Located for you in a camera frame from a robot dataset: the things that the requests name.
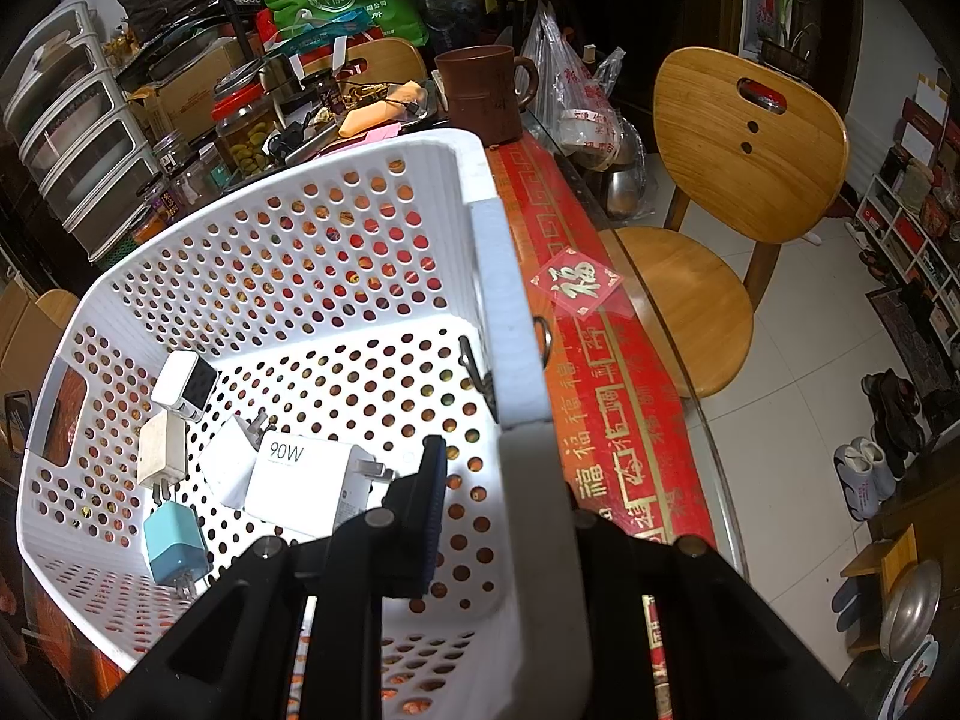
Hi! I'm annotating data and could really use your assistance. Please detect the large white charger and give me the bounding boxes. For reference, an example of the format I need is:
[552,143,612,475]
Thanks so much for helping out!
[244,439,398,541]

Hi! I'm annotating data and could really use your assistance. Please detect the metal bowl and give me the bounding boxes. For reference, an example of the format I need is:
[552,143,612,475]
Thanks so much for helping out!
[604,165,647,220]

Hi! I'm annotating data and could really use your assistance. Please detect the white storage shelf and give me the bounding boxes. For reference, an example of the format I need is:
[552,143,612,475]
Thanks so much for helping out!
[851,67,960,331]

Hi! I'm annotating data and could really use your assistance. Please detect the white slippers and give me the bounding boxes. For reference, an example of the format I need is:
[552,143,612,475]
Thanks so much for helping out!
[834,439,897,522]

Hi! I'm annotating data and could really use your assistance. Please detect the red printed tablecloth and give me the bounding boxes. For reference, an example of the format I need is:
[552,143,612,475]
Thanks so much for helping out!
[484,131,743,720]

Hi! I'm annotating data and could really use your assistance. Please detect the wooden chair with slot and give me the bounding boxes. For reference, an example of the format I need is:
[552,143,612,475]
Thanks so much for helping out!
[600,46,851,398]

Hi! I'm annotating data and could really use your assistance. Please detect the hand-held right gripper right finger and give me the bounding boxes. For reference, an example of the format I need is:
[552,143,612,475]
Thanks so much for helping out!
[574,510,833,720]

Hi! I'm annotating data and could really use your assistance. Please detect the clear plastic bag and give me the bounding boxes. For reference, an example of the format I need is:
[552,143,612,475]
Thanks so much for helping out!
[521,0,646,166]

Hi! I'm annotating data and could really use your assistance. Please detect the cream white charger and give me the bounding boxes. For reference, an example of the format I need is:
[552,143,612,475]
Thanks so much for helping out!
[136,412,188,507]

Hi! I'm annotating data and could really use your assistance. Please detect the white charger with black face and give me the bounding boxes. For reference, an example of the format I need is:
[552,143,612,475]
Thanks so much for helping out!
[151,351,218,425]

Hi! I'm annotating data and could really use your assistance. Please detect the black sandals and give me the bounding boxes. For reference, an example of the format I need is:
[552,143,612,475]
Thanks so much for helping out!
[861,369,923,458]

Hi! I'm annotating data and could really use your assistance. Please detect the brown mug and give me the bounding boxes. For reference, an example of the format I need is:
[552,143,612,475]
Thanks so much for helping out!
[433,45,541,147]

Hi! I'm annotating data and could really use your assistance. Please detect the red gold square sticker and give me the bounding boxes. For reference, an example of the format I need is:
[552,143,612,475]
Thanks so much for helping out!
[529,246,625,322]

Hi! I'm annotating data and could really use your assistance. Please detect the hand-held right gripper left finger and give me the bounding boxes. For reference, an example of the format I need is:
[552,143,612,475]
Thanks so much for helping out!
[97,435,451,720]

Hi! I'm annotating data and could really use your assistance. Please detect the white perforated plastic basket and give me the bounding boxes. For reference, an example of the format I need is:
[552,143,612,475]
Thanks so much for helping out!
[15,127,593,720]

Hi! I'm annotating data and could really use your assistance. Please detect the potted plant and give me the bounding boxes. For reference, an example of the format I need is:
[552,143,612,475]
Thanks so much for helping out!
[757,0,833,80]

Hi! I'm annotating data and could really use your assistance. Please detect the red-lidded pickle jar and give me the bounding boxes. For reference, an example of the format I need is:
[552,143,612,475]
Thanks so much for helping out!
[211,82,277,177]

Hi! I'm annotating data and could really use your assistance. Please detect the metal pan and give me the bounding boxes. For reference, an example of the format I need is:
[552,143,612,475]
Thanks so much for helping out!
[879,559,942,665]

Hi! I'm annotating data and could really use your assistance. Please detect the stacked food cover tower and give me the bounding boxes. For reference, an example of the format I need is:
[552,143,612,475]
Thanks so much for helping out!
[0,0,162,263]

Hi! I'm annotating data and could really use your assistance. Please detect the cardboard box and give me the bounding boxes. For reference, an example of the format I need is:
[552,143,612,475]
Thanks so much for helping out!
[127,41,260,140]

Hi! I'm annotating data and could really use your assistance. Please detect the light blue charger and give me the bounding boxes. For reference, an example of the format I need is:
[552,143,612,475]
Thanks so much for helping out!
[142,502,207,601]

